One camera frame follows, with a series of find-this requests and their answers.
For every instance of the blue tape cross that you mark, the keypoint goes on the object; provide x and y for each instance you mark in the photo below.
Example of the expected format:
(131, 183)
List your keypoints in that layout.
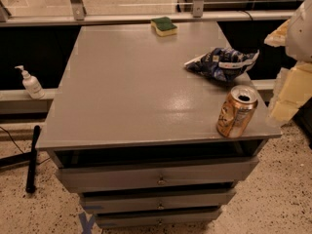
(87, 224)

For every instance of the green yellow sponge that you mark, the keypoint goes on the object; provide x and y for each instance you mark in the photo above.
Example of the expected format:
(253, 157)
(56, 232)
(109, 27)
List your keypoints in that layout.
(164, 26)

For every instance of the top grey drawer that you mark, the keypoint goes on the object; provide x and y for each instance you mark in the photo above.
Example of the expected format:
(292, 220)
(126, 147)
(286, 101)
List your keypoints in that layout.
(148, 175)

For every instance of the grey drawer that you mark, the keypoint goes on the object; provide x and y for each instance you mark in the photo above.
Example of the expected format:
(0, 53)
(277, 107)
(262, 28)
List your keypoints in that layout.
(157, 201)
(148, 175)
(157, 217)

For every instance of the grey drawer cabinet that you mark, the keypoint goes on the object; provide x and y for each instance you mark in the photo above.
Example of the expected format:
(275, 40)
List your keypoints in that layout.
(125, 98)

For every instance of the bottom grey drawer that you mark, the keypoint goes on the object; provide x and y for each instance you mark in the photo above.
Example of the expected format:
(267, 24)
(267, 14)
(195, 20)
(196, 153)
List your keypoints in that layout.
(157, 217)

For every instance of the blue chip bag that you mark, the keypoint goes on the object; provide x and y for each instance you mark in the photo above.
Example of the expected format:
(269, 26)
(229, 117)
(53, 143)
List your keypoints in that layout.
(222, 64)

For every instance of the black stand leg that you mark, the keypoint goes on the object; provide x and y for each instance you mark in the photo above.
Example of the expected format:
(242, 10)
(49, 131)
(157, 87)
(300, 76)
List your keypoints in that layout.
(28, 157)

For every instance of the middle grey drawer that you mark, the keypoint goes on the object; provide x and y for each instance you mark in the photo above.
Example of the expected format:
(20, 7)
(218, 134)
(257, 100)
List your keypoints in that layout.
(157, 201)

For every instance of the white pump bottle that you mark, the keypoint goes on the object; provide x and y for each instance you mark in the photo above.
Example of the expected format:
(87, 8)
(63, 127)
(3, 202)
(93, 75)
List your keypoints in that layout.
(31, 83)

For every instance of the grey metal railing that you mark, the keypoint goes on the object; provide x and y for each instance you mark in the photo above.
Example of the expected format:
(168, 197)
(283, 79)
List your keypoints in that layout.
(83, 12)

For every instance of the orange soda can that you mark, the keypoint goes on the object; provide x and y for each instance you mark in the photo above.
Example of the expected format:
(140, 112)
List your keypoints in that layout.
(237, 111)

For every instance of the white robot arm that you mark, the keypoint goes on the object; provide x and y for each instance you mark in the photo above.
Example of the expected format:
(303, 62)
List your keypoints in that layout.
(293, 87)

